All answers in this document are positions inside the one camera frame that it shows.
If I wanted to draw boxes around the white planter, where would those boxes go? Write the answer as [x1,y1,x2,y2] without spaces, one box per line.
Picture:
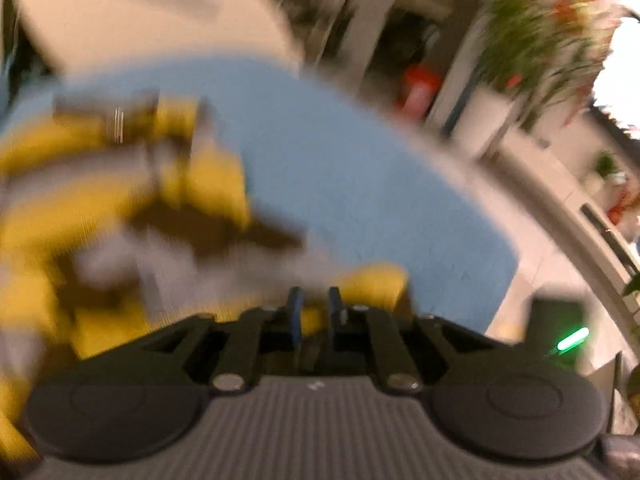
[440,85,517,157]

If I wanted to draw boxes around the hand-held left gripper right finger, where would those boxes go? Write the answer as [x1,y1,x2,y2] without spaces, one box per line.
[326,286,531,393]

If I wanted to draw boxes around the red container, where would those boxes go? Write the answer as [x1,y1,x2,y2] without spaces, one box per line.
[399,64,444,117]

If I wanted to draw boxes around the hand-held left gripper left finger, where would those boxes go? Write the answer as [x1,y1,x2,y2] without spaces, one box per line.
[77,287,306,392]

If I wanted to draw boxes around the small green potted plant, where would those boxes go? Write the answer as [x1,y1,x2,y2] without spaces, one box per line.
[594,151,627,187]

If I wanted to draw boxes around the white bed headboard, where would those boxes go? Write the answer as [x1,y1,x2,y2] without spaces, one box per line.
[5,0,306,80]

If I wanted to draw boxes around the striped knit sweater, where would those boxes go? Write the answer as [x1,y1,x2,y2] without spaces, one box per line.
[0,92,412,461]

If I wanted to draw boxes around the blue quilted blanket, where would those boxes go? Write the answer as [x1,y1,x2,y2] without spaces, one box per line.
[50,55,521,335]

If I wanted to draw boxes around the green plant with red flowers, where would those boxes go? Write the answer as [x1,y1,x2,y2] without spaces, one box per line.
[477,0,618,128]

